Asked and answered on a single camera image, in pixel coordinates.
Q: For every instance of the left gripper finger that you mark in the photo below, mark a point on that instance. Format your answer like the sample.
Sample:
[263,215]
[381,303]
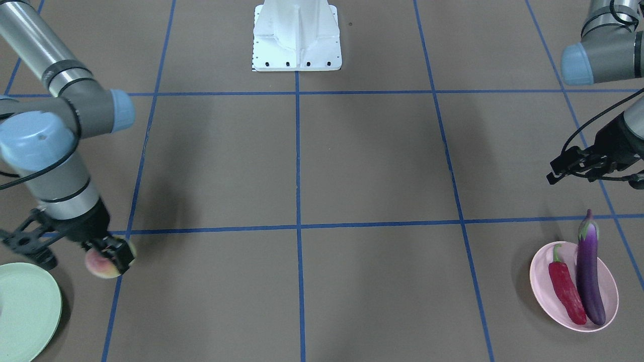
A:
[575,162]
[607,174]

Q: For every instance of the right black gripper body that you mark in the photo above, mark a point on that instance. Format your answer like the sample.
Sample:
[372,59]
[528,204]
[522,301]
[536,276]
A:
[92,224]

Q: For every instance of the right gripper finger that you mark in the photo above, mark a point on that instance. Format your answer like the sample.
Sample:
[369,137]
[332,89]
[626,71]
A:
[115,254]

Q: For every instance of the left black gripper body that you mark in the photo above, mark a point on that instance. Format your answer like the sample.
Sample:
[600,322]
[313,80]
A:
[620,144]

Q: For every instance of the peach fruit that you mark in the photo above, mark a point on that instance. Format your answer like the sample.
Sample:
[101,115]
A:
[98,266]

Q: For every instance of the red chili pepper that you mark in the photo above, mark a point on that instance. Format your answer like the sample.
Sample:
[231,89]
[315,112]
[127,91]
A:
[565,289]

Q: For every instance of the purple eggplant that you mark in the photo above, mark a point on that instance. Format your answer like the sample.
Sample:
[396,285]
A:
[587,270]

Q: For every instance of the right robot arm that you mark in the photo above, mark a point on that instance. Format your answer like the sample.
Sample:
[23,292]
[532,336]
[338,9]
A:
[40,141]

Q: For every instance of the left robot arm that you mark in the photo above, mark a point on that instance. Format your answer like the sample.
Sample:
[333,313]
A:
[610,49]

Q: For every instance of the green plate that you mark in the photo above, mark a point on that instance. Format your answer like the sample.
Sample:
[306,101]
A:
[31,310]

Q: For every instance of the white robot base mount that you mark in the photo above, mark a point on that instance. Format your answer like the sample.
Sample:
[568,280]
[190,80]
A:
[296,36]

